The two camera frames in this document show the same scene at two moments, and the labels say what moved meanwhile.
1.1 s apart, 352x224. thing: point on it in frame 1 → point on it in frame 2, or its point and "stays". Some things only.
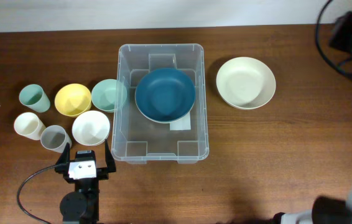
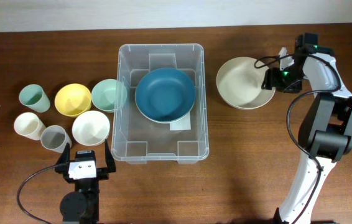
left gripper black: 102,173 stays
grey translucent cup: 55,137 stays
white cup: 29,125 stays
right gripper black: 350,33 → 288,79
